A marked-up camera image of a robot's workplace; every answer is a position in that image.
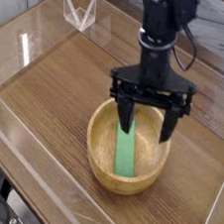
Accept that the green rectangular block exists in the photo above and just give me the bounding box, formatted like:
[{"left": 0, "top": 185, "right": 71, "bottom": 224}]
[{"left": 113, "top": 121, "right": 136, "bottom": 178}]

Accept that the brown wooden bowl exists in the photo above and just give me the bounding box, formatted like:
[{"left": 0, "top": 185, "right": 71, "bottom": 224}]
[{"left": 86, "top": 99, "right": 170, "bottom": 195}]

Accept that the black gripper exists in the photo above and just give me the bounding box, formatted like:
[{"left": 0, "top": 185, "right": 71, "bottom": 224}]
[{"left": 109, "top": 47, "right": 196, "bottom": 143}]

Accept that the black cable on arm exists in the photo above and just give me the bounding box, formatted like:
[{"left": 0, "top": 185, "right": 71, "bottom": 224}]
[{"left": 168, "top": 22, "right": 200, "bottom": 73}]

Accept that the clear acrylic tray wall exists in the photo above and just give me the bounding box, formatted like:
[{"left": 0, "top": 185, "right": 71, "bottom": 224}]
[{"left": 0, "top": 88, "right": 116, "bottom": 224}]

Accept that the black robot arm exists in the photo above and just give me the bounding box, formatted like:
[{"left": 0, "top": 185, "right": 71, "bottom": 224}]
[{"left": 110, "top": 0, "right": 198, "bottom": 142}]

